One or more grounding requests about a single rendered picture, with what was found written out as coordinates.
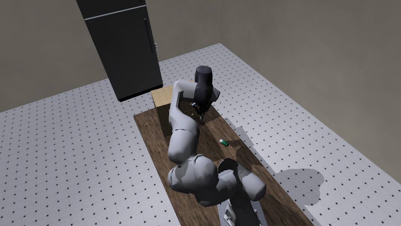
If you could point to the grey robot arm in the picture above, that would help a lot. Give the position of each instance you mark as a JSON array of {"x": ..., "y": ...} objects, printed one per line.
[{"x": 197, "y": 174}]

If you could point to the small dark brown chest of drawers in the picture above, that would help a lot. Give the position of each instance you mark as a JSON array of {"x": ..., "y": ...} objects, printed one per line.
[{"x": 162, "y": 97}]

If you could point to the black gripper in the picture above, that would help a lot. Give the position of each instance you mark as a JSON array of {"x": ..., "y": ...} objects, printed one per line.
[{"x": 202, "y": 108}]

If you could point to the brown wooden drawer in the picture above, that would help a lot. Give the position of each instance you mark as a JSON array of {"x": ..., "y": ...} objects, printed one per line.
[
  {"x": 191, "y": 113},
  {"x": 198, "y": 121},
  {"x": 164, "y": 110},
  {"x": 165, "y": 121},
  {"x": 167, "y": 130},
  {"x": 186, "y": 105}
]

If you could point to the green and white eraser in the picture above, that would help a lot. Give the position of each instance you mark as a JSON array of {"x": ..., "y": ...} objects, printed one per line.
[{"x": 223, "y": 142}]

